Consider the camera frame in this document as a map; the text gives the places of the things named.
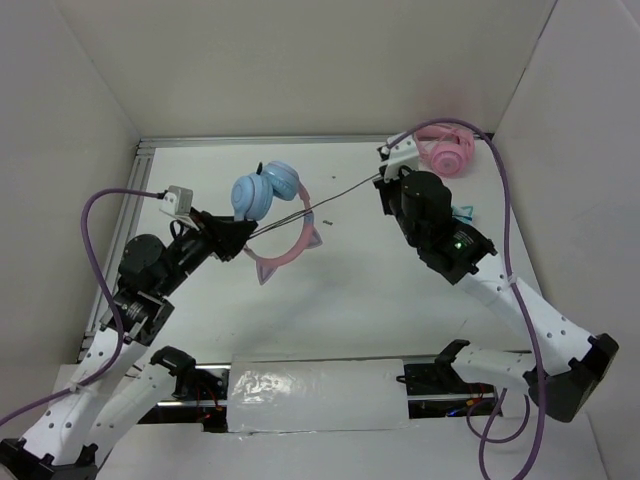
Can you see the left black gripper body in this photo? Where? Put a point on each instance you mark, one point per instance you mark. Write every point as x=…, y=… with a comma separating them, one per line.
x=190, y=249

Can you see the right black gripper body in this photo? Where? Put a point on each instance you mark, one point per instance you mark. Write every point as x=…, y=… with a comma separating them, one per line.
x=391, y=195

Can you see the blue pink cat-ear headphones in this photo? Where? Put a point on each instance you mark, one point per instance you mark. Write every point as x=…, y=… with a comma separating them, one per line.
x=251, y=199

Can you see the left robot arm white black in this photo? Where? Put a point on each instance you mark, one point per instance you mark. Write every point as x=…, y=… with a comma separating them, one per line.
x=76, y=434

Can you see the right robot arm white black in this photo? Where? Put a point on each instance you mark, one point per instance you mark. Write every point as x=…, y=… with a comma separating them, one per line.
x=568, y=363

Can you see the teal white cat-ear headphones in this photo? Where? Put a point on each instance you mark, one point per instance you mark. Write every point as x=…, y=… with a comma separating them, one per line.
x=463, y=213

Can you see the white sheet over base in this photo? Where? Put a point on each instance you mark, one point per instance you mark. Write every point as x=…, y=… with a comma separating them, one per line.
x=316, y=396

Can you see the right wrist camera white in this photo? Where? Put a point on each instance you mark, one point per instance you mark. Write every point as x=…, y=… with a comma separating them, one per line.
x=398, y=152

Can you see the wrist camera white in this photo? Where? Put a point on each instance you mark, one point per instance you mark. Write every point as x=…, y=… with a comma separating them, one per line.
x=398, y=152
x=177, y=202

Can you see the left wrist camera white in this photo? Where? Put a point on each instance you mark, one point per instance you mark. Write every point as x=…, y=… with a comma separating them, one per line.
x=177, y=202

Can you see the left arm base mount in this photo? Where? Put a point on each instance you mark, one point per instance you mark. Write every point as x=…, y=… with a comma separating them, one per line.
x=204, y=405

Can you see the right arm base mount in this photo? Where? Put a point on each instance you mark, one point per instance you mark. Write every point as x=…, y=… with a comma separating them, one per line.
x=430, y=394

